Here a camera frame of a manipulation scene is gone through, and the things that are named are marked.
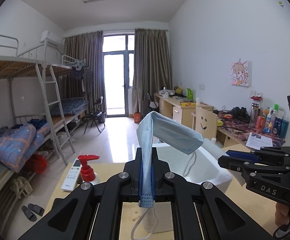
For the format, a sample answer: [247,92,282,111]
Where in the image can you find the blue surgical mask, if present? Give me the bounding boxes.
[130,110,205,240]

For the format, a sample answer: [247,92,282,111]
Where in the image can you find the person right hand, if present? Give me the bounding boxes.
[275,203,290,227]

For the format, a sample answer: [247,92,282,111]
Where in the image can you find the printed paper sheet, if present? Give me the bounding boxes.
[246,132,273,150]

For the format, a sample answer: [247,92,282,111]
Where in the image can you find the white foam box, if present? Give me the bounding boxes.
[153,138,233,192]

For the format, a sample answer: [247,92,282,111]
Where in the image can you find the wooden side desk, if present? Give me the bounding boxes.
[191,106,286,151]

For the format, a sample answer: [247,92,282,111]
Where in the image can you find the white lotion pump bottle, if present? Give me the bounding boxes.
[78,154,101,185]

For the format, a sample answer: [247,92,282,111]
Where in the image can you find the white remote control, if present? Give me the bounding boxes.
[61,158,81,192]

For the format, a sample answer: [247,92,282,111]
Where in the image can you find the wooden smiley chair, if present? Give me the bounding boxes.
[195,107,218,140]

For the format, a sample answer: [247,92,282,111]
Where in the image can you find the tall clear water bottle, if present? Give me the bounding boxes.
[249,101,259,127]

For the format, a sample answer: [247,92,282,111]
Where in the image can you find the black headphones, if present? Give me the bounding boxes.
[230,107,250,122]

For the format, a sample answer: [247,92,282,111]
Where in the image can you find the black slippers pair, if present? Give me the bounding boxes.
[21,203,44,222]

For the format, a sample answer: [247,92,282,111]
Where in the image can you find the wooden drawer desk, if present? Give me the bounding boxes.
[153,92,215,126]

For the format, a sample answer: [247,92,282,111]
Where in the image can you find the black folding chair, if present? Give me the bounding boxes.
[84,96,105,134]

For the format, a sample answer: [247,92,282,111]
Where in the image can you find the blue plaid quilt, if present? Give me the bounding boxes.
[0,119,50,173]

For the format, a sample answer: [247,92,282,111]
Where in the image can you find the brown right curtain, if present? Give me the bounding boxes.
[132,29,172,113]

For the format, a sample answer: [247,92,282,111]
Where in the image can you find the brown curtain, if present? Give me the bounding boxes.
[132,29,172,113]
[59,31,105,105]

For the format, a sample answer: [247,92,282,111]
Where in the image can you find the metal bunk bed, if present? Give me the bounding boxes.
[0,32,89,205]

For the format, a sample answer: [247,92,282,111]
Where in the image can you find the brown left curtain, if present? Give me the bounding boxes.
[59,31,105,105]

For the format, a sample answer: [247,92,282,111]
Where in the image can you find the white air conditioner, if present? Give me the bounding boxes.
[40,30,62,46]

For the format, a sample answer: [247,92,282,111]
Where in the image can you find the anime wall picture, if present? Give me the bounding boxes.
[231,60,250,87]

